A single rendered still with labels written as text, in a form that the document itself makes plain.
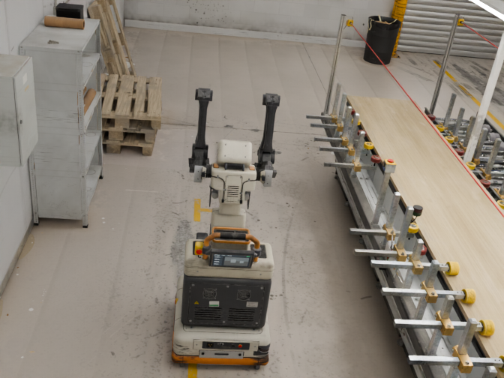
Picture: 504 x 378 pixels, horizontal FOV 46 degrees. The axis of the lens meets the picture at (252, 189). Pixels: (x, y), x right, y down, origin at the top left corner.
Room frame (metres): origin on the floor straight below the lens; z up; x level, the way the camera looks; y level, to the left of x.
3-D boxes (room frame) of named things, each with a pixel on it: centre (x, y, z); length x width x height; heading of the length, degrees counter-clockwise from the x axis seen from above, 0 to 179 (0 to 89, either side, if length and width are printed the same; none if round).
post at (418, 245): (2.94, -1.00, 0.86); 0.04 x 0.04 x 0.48; 7
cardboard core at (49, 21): (4.74, 1.65, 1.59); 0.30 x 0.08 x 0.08; 97
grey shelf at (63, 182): (4.63, 1.63, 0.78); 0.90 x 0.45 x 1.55; 7
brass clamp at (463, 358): (2.17, -1.10, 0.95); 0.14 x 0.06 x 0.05; 7
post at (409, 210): (3.19, -0.97, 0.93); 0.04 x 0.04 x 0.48; 7
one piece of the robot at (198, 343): (2.81, 0.04, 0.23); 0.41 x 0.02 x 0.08; 97
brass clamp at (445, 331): (2.42, -1.07, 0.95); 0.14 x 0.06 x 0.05; 7
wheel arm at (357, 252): (3.14, -0.90, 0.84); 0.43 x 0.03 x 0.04; 97
